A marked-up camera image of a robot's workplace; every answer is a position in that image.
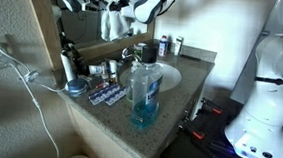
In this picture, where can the tall white cylindrical bottle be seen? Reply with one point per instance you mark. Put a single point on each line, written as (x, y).
(67, 67)

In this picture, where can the blue white blister pack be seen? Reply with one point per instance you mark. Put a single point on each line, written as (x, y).
(117, 95)

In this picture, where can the blue mouthwash bottle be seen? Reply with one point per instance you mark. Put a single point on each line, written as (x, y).
(145, 96)

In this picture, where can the toothpaste tube box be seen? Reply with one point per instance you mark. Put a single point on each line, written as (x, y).
(102, 94)

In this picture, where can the white sink basin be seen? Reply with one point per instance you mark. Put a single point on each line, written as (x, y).
(170, 76)

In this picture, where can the black electric trimmer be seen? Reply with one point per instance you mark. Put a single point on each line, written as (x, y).
(79, 61)

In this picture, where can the white squeeze tube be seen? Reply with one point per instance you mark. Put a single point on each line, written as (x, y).
(178, 45)

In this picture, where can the white terry cloth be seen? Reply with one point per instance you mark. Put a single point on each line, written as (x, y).
(113, 25)

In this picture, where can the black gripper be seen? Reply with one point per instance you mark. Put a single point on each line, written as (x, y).
(119, 1)

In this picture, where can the small bottle with white cap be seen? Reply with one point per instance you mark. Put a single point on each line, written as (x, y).
(113, 72)

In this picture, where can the red white blue spray can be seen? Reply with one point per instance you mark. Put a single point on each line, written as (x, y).
(163, 47)

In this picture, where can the wood framed wall mirror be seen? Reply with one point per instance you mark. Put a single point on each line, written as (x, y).
(85, 28)

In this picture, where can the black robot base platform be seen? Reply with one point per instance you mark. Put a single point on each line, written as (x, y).
(183, 155)

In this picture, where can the clear plastic cup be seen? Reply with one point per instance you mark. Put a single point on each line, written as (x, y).
(130, 85)

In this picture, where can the round blue tin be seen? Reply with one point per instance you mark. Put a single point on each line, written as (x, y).
(76, 87)

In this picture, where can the chrome faucet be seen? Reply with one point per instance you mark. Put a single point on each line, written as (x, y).
(129, 54)

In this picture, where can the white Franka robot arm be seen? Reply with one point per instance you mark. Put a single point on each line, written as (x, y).
(266, 107)

